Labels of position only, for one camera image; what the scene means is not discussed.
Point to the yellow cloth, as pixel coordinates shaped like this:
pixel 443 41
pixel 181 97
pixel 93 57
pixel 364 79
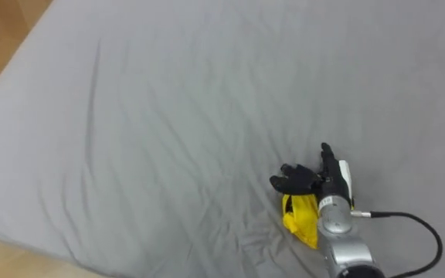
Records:
pixel 301 218

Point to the grey bed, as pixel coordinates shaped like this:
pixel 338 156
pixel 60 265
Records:
pixel 191 127

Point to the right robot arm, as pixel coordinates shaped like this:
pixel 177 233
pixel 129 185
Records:
pixel 338 235

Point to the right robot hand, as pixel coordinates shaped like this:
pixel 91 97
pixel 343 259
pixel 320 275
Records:
pixel 332 178

